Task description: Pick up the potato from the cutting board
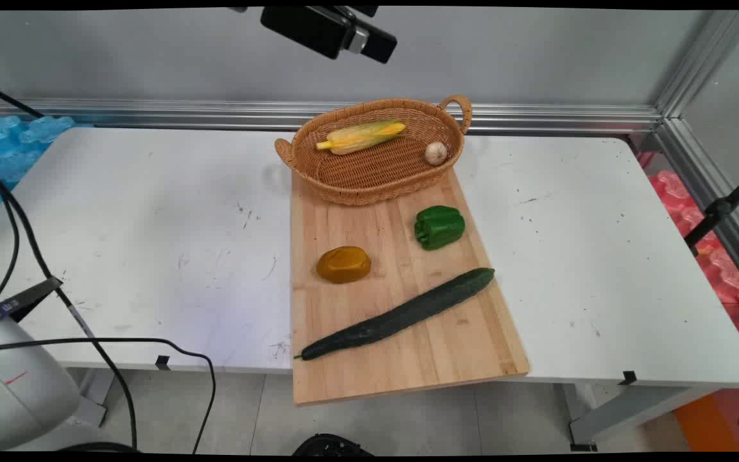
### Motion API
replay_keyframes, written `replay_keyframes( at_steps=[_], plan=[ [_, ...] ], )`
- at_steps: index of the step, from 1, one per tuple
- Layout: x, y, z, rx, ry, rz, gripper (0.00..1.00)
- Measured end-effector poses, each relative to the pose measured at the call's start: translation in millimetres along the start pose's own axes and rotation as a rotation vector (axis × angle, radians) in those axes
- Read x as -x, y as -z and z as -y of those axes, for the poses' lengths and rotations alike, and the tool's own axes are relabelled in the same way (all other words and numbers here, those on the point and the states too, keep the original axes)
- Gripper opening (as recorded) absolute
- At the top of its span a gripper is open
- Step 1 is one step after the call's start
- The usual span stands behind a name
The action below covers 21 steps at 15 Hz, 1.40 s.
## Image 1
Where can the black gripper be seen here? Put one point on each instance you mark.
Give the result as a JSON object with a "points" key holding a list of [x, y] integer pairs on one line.
{"points": [[308, 29]]}

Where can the brown potato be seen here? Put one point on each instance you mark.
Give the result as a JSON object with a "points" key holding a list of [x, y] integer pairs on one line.
{"points": [[343, 264]]}

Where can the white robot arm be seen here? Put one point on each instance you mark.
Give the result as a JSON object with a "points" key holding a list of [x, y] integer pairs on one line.
{"points": [[20, 385]]}

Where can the yellow corn cob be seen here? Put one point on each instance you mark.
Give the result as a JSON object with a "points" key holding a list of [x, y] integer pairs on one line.
{"points": [[360, 136]]}

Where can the oval wicker basket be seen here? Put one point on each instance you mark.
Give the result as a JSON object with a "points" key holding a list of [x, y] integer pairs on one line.
{"points": [[376, 170]]}

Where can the white garlic bulb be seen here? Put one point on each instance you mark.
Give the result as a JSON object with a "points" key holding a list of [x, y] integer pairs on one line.
{"points": [[435, 153]]}

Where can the green bell pepper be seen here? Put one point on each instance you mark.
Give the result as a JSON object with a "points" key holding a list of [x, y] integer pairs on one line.
{"points": [[439, 227]]}

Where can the dark green cucumber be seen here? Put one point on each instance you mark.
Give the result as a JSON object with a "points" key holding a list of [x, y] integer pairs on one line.
{"points": [[401, 314]]}

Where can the blue foam mat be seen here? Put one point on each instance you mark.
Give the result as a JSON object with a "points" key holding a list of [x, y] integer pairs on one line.
{"points": [[10, 154]]}

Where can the wooden cutting board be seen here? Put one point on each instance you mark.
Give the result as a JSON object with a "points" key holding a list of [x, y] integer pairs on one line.
{"points": [[401, 346]]}

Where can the black tape tab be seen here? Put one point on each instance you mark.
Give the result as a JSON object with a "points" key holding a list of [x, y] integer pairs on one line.
{"points": [[628, 378], [162, 362]]}

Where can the black round object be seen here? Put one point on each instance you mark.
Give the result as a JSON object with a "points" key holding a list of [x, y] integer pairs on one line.
{"points": [[331, 444]]}

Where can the grey table leg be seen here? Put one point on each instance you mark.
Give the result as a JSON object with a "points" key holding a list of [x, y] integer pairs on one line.
{"points": [[97, 398], [626, 410]]}

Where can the black tripod stand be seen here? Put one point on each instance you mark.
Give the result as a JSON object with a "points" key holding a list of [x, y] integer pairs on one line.
{"points": [[719, 208]]}

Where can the red foam mat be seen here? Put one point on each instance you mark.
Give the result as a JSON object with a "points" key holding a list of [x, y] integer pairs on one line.
{"points": [[729, 276]]}

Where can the orange floor mat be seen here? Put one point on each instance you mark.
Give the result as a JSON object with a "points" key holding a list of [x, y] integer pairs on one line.
{"points": [[703, 423]]}

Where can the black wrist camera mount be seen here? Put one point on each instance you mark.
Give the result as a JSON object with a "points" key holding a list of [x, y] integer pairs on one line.
{"points": [[376, 42]]}

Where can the horizontal aluminium frame rail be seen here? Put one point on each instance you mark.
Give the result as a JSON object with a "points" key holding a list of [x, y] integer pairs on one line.
{"points": [[151, 114]]}

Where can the upright aluminium frame post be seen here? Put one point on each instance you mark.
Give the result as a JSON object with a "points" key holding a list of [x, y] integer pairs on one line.
{"points": [[706, 61]]}

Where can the slanted aluminium frame rail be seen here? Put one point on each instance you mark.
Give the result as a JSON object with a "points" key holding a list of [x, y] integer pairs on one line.
{"points": [[696, 173]]}

